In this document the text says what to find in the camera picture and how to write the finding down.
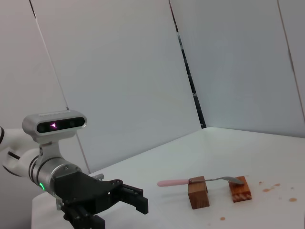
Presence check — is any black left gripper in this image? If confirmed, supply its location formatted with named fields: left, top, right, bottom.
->
left=51, top=171, right=149, bottom=229

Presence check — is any pink handled metal spoon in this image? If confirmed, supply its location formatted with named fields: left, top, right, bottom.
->
left=157, top=176, right=244, bottom=188

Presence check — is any plain brown wooden block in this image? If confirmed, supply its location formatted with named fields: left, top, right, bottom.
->
left=187, top=176, right=210, bottom=210

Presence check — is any stained orange wooden block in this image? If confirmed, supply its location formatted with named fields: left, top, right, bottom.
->
left=228, top=176, right=253, bottom=203

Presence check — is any silver camera mount bracket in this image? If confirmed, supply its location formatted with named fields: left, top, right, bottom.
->
left=38, top=140, right=61, bottom=167

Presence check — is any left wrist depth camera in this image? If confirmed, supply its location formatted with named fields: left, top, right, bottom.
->
left=22, top=110, right=88, bottom=144

